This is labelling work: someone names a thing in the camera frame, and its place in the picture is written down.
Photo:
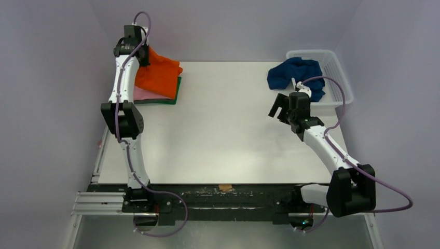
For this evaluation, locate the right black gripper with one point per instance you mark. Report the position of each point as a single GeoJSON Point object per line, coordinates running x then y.
{"type": "Point", "coordinates": [284, 109]}

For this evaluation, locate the blue t shirt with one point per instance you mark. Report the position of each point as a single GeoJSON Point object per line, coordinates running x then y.
{"type": "Point", "coordinates": [280, 77]}

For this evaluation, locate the orange t shirt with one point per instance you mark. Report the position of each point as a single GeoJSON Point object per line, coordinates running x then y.
{"type": "Point", "coordinates": [161, 76]}

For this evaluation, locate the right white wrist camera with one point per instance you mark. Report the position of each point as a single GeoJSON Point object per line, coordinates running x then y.
{"type": "Point", "coordinates": [300, 87]}

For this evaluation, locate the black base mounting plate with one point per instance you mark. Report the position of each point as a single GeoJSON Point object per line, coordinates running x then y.
{"type": "Point", "coordinates": [274, 203]}

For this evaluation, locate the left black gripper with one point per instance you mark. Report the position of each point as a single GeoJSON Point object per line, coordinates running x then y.
{"type": "Point", "coordinates": [146, 61]}

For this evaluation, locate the folded pink t shirt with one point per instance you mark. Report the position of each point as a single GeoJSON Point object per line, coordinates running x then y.
{"type": "Point", "coordinates": [140, 94]}

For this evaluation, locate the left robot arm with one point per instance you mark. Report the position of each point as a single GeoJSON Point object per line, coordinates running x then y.
{"type": "Point", "coordinates": [124, 120]}

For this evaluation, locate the brown tape piece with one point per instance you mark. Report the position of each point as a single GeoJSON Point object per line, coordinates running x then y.
{"type": "Point", "coordinates": [225, 187]}

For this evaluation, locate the aluminium table frame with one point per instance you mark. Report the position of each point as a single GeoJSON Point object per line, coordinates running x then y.
{"type": "Point", "coordinates": [230, 150]}

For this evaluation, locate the white plastic basket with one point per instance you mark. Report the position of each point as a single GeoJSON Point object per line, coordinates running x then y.
{"type": "Point", "coordinates": [331, 68]}

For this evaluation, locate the folded green t shirt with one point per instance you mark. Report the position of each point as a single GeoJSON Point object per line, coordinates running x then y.
{"type": "Point", "coordinates": [163, 101]}

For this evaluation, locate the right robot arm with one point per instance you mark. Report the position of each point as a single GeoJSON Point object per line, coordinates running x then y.
{"type": "Point", "coordinates": [352, 188]}

